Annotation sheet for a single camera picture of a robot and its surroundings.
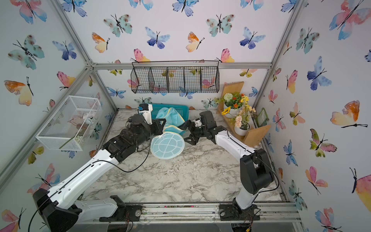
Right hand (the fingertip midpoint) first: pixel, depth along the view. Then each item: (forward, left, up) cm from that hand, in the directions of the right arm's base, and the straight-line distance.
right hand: (179, 131), depth 79 cm
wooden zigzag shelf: (+5, -44, -5) cm, 44 cm away
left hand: (-1, +5, +12) cm, 13 cm away
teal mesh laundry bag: (-9, +4, +2) cm, 10 cm away
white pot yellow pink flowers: (+8, -36, -2) cm, 37 cm away
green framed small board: (+29, -59, -20) cm, 68 cm away
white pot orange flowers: (+27, -34, -1) cm, 43 cm away
